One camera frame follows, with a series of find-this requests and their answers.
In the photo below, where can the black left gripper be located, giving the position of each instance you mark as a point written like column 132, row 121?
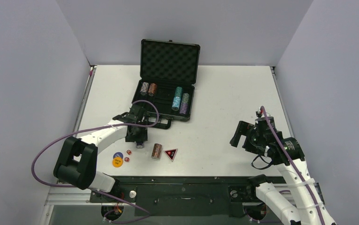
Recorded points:
column 141, row 137

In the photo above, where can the triangular all-in button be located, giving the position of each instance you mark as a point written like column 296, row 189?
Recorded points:
column 171, row 154

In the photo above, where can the yellow round button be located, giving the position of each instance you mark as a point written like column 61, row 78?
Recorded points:
column 117, row 162

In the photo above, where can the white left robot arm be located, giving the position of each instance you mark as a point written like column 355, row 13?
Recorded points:
column 77, row 161

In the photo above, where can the black poker case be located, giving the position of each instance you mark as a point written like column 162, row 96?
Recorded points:
column 169, row 65

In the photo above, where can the green-grey chip stack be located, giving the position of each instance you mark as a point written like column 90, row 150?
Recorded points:
column 185, row 98

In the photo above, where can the teal chip stack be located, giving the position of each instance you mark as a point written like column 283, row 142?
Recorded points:
column 178, row 92

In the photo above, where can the brown chip stack on table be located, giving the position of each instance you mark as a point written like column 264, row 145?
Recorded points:
column 156, row 152

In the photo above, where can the orange chip stack in case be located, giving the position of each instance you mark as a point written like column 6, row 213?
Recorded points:
column 152, row 89

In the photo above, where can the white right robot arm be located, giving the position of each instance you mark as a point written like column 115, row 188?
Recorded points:
column 286, row 155

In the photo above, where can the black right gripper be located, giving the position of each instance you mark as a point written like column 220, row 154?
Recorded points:
column 238, row 134

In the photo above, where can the blue-grey chip stack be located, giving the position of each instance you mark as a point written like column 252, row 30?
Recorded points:
column 144, row 88

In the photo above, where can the blue round button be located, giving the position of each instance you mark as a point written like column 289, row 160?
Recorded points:
column 118, row 155

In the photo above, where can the light blue chip stack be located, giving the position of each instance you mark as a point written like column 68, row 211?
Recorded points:
column 176, row 103

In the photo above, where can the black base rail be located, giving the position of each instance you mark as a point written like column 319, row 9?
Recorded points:
column 188, row 196

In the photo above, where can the purple chip stack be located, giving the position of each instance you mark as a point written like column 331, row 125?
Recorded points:
column 139, row 145
column 183, row 108

